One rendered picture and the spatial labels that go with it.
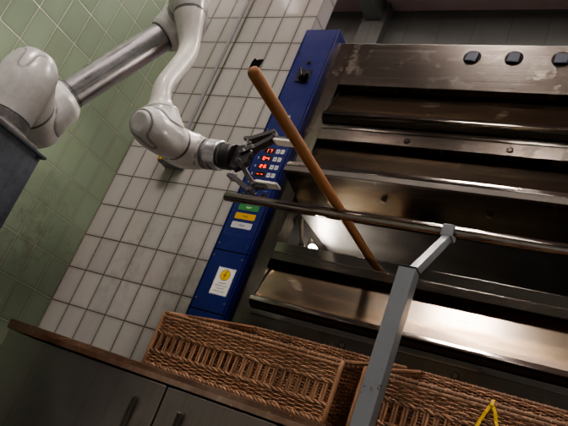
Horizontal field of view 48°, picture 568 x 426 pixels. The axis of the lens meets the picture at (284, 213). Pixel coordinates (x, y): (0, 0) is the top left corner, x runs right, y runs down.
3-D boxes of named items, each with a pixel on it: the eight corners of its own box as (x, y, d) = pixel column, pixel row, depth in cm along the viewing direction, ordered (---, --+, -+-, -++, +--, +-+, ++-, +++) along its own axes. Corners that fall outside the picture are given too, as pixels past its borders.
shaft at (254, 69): (255, 74, 136) (260, 63, 137) (243, 74, 137) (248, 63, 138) (414, 330, 274) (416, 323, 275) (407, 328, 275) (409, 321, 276)
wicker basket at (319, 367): (222, 405, 206) (253, 325, 216) (385, 462, 178) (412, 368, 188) (136, 362, 168) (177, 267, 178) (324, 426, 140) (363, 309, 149)
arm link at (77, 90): (-14, 99, 188) (2, 130, 209) (20, 139, 186) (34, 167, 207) (188, -24, 214) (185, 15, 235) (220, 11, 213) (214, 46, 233)
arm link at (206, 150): (208, 175, 187) (224, 177, 184) (193, 158, 180) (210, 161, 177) (220, 149, 190) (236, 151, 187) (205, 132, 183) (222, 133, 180)
